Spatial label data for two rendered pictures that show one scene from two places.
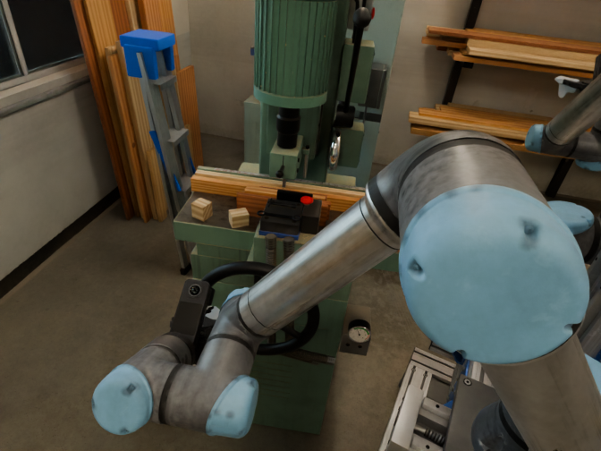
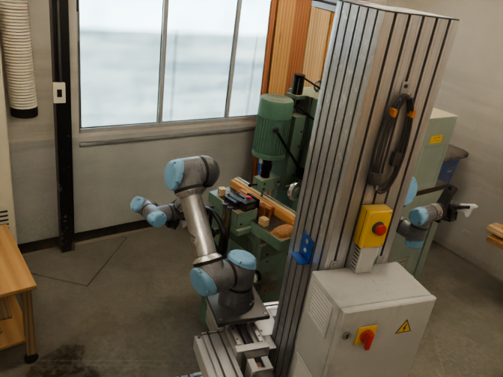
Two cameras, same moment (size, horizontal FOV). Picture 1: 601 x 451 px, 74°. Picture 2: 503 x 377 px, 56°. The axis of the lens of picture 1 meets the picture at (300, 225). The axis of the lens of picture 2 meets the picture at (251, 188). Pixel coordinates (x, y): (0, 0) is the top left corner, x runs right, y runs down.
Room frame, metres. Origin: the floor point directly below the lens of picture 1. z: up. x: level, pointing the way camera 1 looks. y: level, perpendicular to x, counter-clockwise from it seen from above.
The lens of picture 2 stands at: (-0.83, -1.49, 2.09)
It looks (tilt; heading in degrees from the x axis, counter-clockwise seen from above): 25 degrees down; 42
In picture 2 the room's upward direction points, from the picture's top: 8 degrees clockwise
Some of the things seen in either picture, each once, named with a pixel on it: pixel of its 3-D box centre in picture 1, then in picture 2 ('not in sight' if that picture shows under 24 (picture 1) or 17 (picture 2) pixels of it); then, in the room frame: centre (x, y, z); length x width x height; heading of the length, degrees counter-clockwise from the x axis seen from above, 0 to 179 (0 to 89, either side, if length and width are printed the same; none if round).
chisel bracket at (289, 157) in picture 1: (287, 157); (266, 183); (0.99, 0.05, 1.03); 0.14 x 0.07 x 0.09; 176
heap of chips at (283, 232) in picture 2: not in sight; (285, 229); (0.86, -0.23, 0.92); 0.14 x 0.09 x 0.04; 176
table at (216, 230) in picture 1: (291, 234); (249, 217); (0.86, 0.02, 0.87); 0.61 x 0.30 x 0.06; 86
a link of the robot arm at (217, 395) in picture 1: (216, 389); (157, 215); (0.31, 0.09, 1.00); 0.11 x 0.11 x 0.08; 84
